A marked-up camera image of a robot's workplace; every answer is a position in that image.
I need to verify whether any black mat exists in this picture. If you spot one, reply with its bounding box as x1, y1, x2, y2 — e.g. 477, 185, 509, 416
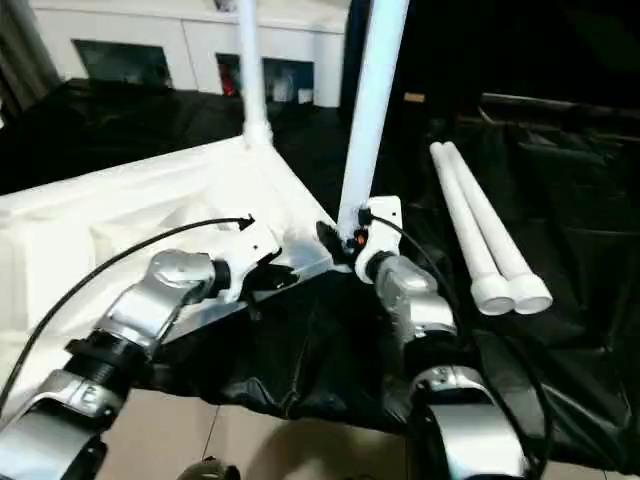
0, 74, 640, 474

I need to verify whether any grey curtain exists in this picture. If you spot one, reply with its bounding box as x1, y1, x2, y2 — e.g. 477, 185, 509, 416
0, 0, 62, 117

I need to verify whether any white plastic table top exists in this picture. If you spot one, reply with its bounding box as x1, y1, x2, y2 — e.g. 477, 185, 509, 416
0, 133, 351, 412

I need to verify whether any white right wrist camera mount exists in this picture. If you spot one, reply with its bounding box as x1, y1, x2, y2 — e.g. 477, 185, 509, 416
352, 195, 404, 284

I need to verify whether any white plastic table leg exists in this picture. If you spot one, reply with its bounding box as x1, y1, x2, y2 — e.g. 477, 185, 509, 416
441, 141, 554, 316
335, 0, 412, 242
429, 141, 516, 316
237, 0, 274, 150

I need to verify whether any black left wrist camera cable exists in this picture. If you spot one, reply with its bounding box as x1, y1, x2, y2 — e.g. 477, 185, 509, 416
0, 213, 256, 407

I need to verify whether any white glass-door cabinet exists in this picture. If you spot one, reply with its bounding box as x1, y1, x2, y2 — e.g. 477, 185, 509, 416
29, 0, 351, 108

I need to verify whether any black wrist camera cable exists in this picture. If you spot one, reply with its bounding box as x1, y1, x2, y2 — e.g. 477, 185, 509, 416
0, 213, 256, 407
358, 208, 552, 476

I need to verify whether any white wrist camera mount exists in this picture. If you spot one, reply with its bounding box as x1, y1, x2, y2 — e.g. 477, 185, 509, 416
219, 218, 284, 304
352, 195, 404, 284

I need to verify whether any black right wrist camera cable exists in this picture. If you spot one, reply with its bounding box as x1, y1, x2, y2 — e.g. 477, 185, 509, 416
358, 208, 552, 476

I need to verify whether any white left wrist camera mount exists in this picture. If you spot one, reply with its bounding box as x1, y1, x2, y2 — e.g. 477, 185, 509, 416
219, 218, 284, 304

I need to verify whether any black metal bar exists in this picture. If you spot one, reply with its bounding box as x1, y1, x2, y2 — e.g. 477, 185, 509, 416
478, 91, 640, 115

